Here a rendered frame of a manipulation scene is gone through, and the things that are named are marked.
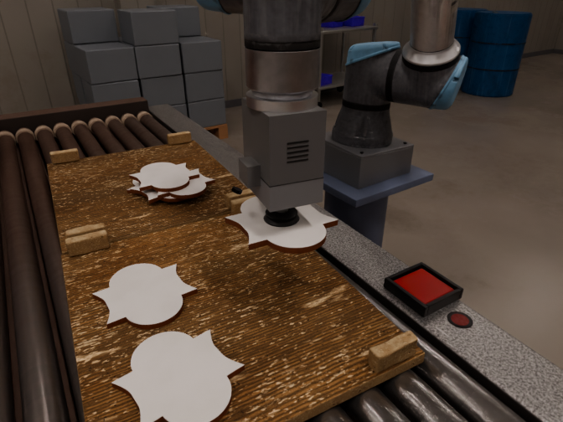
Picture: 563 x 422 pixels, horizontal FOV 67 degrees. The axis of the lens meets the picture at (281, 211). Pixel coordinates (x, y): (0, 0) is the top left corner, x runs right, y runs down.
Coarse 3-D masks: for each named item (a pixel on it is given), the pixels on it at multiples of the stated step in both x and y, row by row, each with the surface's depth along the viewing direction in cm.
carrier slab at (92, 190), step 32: (96, 160) 100; (128, 160) 100; (160, 160) 100; (192, 160) 100; (64, 192) 85; (96, 192) 85; (224, 192) 85; (64, 224) 74; (128, 224) 74; (160, 224) 74
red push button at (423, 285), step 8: (416, 272) 63; (424, 272) 63; (400, 280) 61; (408, 280) 61; (416, 280) 61; (424, 280) 61; (432, 280) 61; (440, 280) 61; (408, 288) 60; (416, 288) 60; (424, 288) 60; (432, 288) 60; (440, 288) 60; (448, 288) 60; (416, 296) 58; (424, 296) 58; (432, 296) 58; (440, 296) 58
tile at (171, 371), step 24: (168, 336) 50; (144, 360) 46; (168, 360) 46; (192, 360) 46; (216, 360) 46; (120, 384) 44; (144, 384) 44; (168, 384) 44; (192, 384) 44; (216, 384) 44; (144, 408) 41; (168, 408) 41; (192, 408) 41; (216, 408) 41
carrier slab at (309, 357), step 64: (64, 256) 65; (128, 256) 65; (192, 256) 65; (256, 256) 65; (320, 256) 65; (192, 320) 53; (256, 320) 53; (320, 320) 53; (384, 320) 53; (256, 384) 45; (320, 384) 45
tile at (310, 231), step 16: (240, 208) 54; (256, 208) 54; (304, 208) 54; (240, 224) 50; (256, 224) 50; (304, 224) 50; (320, 224) 50; (336, 224) 52; (256, 240) 47; (272, 240) 47; (288, 240) 47; (304, 240) 47; (320, 240) 47
